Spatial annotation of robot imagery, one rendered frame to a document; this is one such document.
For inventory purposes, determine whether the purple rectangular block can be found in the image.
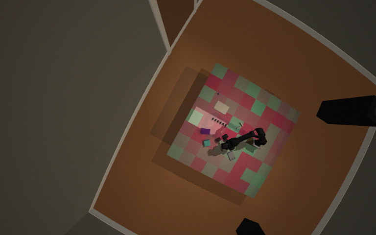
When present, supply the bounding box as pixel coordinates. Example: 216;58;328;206
201;128;211;135

